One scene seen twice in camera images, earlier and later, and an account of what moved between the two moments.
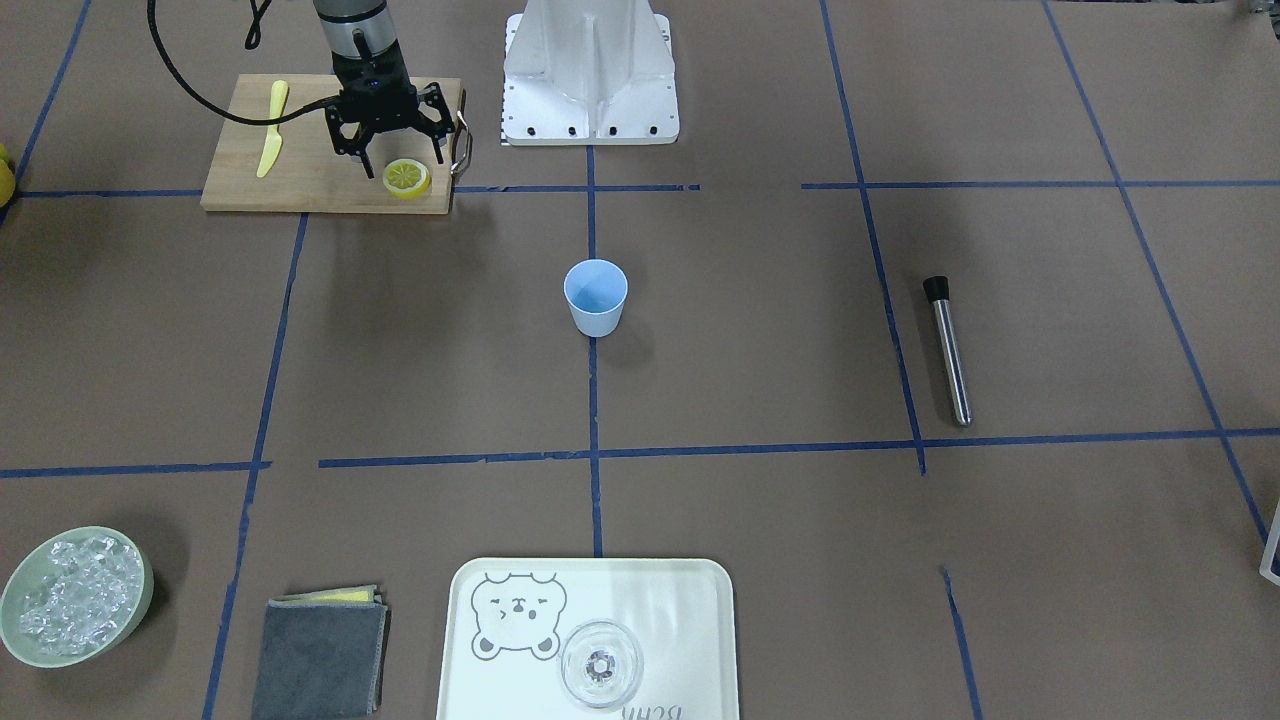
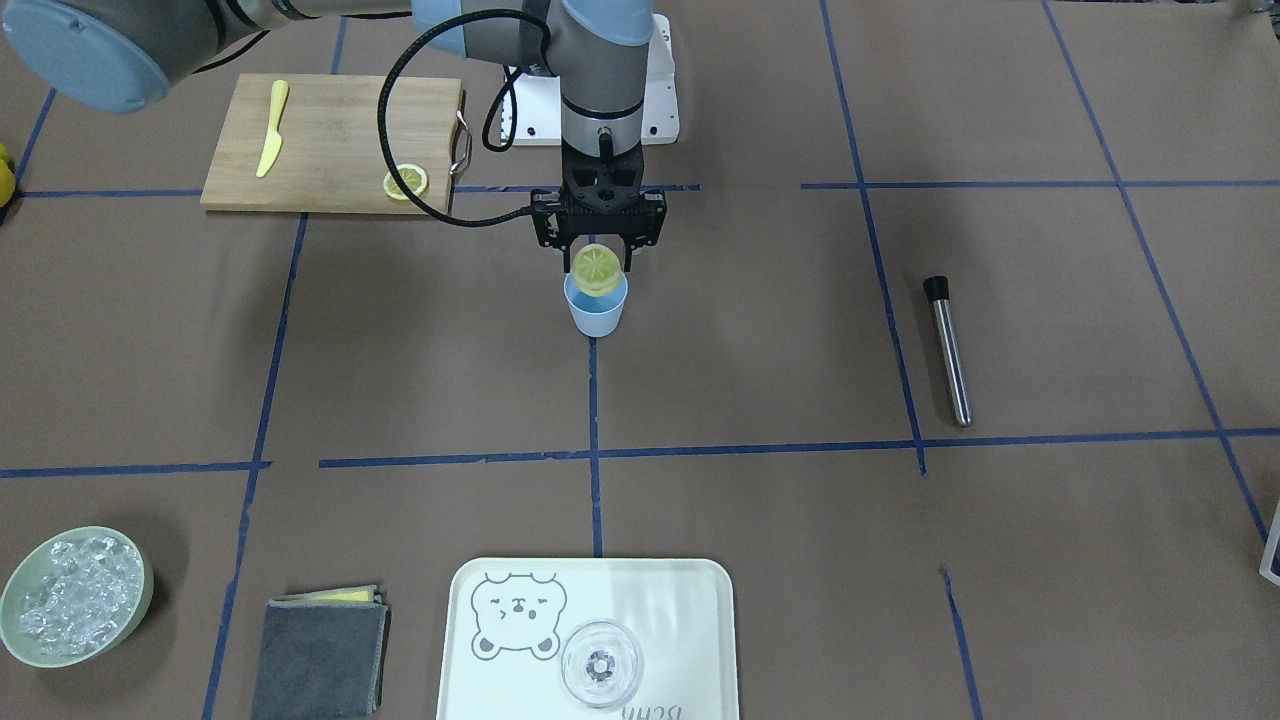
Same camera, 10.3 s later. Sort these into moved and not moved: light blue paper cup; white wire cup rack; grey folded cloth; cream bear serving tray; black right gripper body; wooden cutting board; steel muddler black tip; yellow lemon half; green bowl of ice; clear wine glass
Moved: yellow lemon half; black right gripper body
Not moved: cream bear serving tray; white wire cup rack; steel muddler black tip; green bowl of ice; light blue paper cup; wooden cutting board; grey folded cloth; clear wine glass
